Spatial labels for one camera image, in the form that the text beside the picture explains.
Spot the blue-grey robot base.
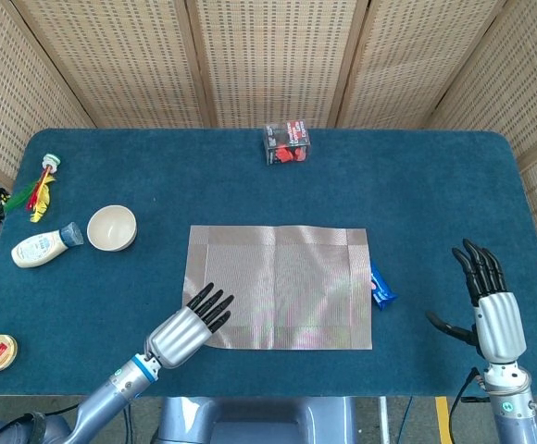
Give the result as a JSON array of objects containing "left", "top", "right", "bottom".
[{"left": 150, "top": 396, "right": 357, "bottom": 444}]

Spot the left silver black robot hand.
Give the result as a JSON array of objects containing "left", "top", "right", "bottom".
[{"left": 145, "top": 282, "right": 236, "bottom": 370}]

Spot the blue cable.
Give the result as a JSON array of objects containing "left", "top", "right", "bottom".
[
  {"left": 119, "top": 396, "right": 133, "bottom": 444},
  {"left": 400, "top": 396, "right": 416, "bottom": 444}
]

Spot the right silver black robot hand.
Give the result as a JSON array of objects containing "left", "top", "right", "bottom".
[{"left": 425, "top": 238, "right": 528, "bottom": 364}]

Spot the white bowl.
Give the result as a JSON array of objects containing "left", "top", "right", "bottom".
[{"left": 86, "top": 204, "right": 139, "bottom": 253}]

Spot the brown woven placemat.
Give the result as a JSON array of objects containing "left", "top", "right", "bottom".
[{"left": 182, "top": 225, "right": 374, "bottom": 352}]

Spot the blue cookie packet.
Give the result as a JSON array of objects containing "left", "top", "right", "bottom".
[{"left": 369, "top": 259, "right": 398, "bottom": 312}]

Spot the clear box of red caps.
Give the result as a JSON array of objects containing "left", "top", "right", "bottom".
[{"left": 262, "top": 120, "right": 313, "bottom": 167}]

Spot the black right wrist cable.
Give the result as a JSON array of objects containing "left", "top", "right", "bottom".
[{"left": 448, "top": 367, "right": 482, "bottom": 444}]

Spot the blue table cloth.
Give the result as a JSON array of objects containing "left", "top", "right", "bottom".
[{"left": 0, "top": 128, "right": 537, "bottom": 398}]

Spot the colourful feather shuttlecock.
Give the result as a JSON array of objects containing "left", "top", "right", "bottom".
[{"left": 3, "top": 154, "right": 62, "bottom": 224}]

